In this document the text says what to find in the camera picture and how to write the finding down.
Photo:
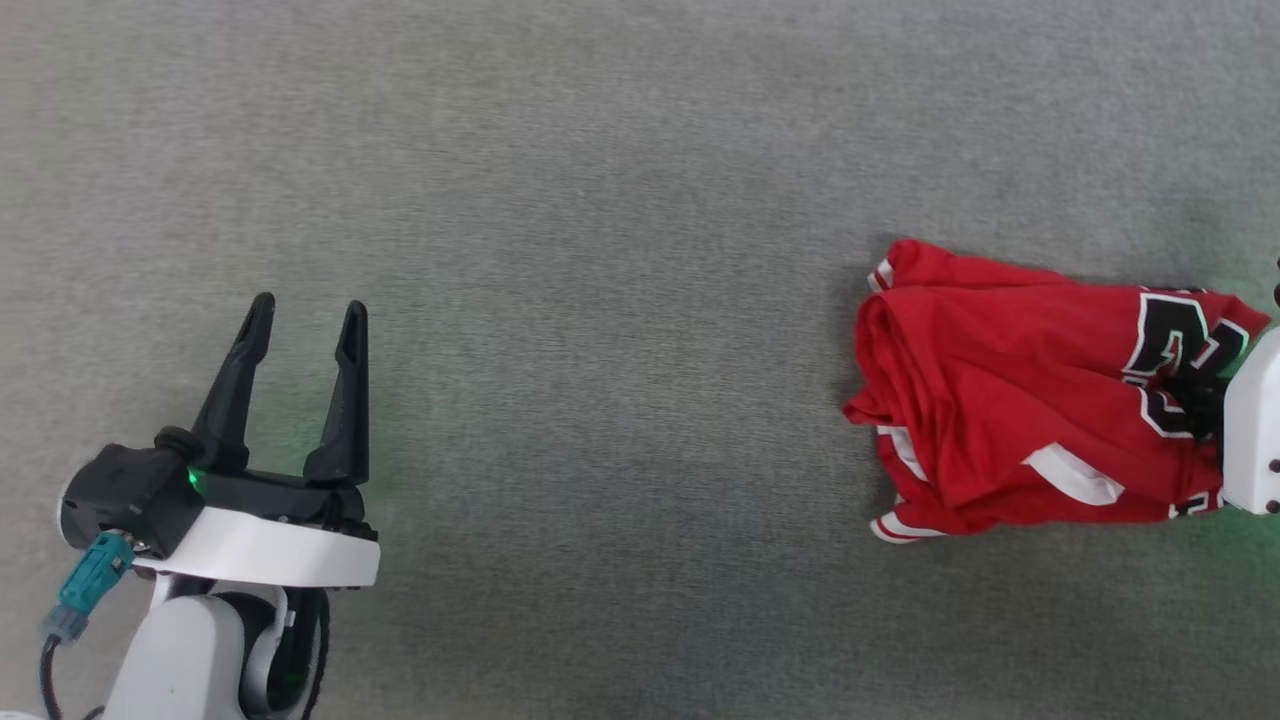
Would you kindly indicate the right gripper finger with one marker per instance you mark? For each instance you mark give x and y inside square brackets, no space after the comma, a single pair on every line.
[1198,388]
[1203,422]

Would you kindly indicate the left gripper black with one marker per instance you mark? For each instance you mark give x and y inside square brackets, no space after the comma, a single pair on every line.
[270,497]

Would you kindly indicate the red Bulls jersey shirt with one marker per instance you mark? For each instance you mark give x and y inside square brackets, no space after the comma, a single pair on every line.
[1000,400]

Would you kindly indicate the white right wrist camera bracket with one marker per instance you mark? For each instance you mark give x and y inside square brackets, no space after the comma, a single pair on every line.
[1255,430]

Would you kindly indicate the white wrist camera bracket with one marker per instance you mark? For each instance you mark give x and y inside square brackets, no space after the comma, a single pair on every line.
[1255,430]
[270,555]

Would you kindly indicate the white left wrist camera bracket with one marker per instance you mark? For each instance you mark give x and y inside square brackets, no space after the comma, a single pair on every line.
[270,555]

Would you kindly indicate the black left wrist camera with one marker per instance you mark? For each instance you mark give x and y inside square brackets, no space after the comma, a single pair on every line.
[125,495]

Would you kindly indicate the teal left camera connector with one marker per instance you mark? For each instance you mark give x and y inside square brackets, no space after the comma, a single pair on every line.
[90,585]

